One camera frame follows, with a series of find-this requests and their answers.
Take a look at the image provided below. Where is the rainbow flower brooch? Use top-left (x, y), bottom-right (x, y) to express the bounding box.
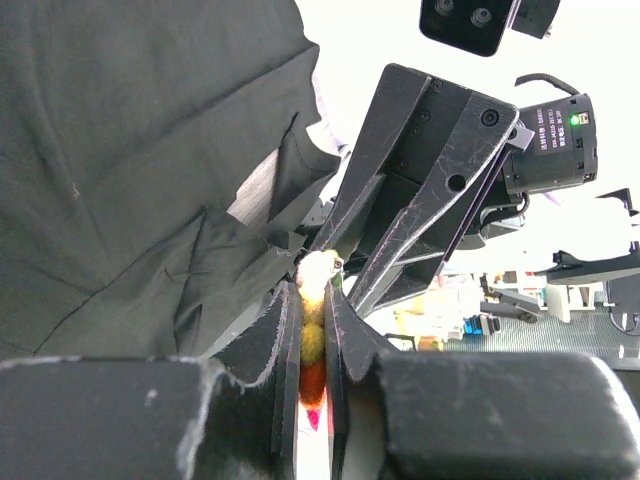
top-left (296, 250), bottom-right (344, 431)

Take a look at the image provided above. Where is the black button shirt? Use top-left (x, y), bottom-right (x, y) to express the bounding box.
top-left (1, 1), bottom-right (340, 359)

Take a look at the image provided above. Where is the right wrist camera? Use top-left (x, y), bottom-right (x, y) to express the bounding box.
top-left (419, 0), bottom-right (560, 57)

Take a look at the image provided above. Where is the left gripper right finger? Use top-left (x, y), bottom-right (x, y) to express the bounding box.
top-left (325, 286), bottom-right (639, 479)

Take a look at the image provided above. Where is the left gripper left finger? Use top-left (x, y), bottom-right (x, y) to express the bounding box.
top-left (1, 282), bottom-right (301, 479)

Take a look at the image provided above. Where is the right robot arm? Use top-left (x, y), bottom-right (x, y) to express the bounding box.
top-left (311, 64), bottom-right (598, 315)

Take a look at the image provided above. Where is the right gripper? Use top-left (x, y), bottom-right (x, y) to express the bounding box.
top-left (310, 64), bottom-right (519, 316)

